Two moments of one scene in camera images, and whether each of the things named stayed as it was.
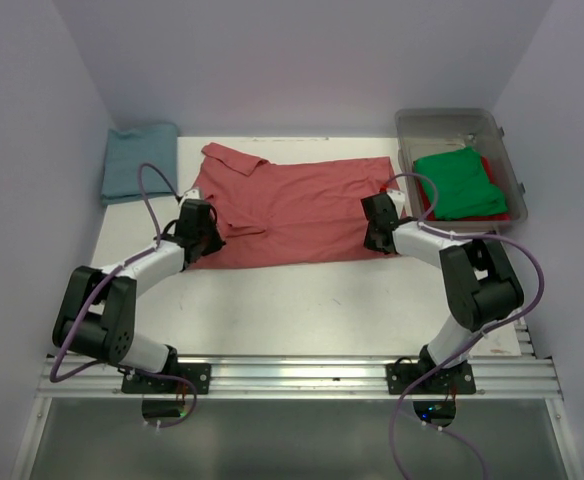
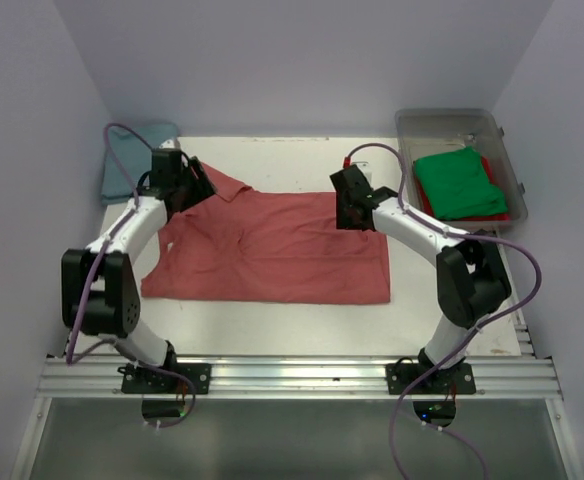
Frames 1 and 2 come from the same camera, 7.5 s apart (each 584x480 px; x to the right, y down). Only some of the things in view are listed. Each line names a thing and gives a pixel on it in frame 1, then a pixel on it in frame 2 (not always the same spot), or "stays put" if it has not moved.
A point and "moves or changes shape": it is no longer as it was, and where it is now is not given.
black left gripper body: [208, 240] -> [200, 180]
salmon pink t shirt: [288, 212] moves or changes shape
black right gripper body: [375, 239] -> [345, 201]
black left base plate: [144, 383] stays put
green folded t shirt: [464, 188] stays put
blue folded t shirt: [126, 154] stays put
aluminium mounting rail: [295, 376] stays put
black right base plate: [401, 379] stays put
